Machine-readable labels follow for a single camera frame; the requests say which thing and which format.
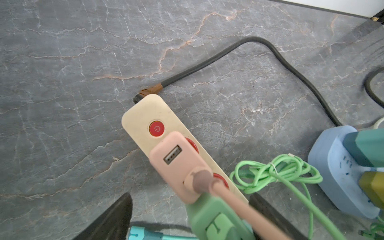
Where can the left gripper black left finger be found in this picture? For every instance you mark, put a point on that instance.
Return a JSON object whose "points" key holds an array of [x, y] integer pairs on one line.
{"points": [[112, 224]]}

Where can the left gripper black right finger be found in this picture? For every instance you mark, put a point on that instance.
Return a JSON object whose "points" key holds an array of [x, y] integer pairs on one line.
{"points": [[261, 205]]}

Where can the pink USB charger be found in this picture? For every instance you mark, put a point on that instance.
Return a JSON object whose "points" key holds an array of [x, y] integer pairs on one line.
{"points": [[176, 160]]}

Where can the teal USB charger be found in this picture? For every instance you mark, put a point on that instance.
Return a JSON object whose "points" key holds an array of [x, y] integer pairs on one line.
{"points": [[141, 233]]}

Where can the green USB charger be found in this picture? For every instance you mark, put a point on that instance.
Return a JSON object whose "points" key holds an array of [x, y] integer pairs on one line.
{"points": [[210, 218]]}

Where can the blue power strip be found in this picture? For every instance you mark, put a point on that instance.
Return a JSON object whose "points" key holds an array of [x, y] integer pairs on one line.
{"points": [[341, 173]]}

